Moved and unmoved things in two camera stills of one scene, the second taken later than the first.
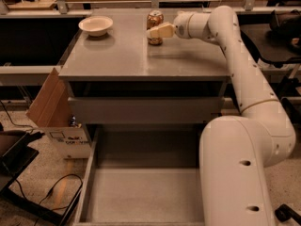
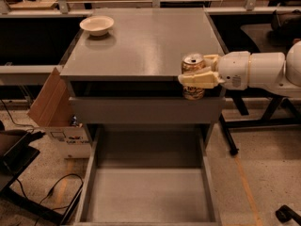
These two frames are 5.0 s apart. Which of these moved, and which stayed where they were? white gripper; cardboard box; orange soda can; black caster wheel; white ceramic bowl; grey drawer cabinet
Moved: white gripper; orange soda can
Stayed: black caster wheel; white ceramic bowl; cardboard box; grey drawer cabinet
